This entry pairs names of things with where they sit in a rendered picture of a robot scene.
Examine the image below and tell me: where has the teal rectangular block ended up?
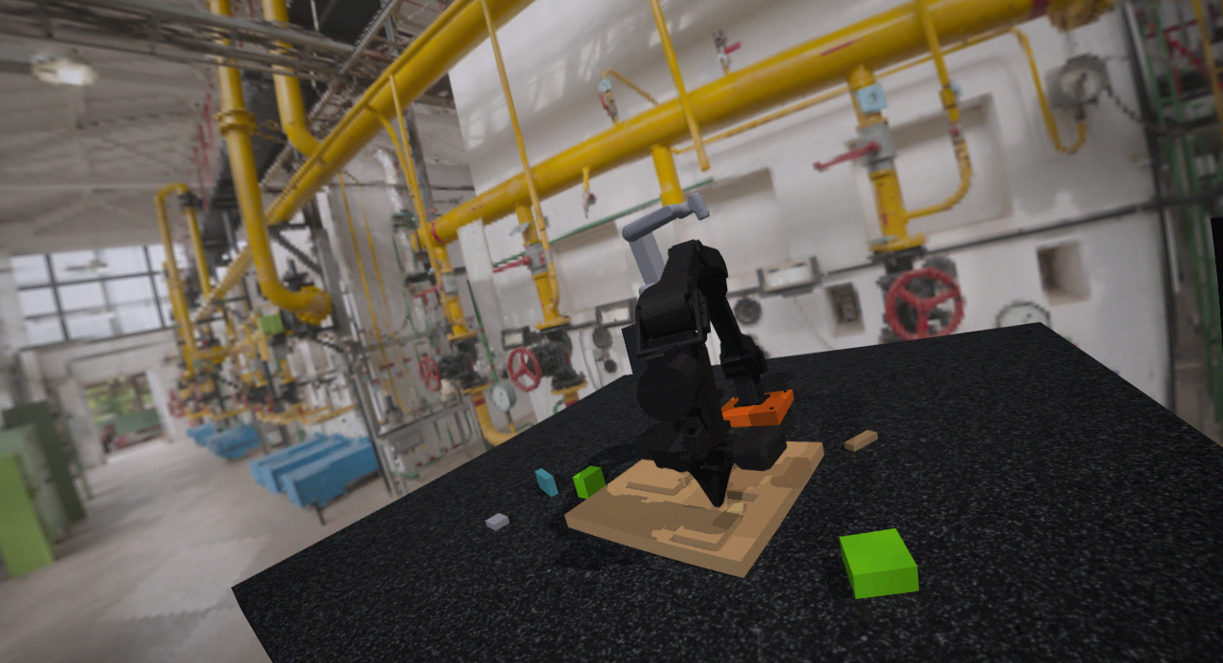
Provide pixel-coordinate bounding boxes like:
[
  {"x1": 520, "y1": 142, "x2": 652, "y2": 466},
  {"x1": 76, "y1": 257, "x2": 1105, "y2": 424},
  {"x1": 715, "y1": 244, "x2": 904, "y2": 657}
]
[{"x1": 534, "y1": 469, "x2": 558, "y2": 497}]

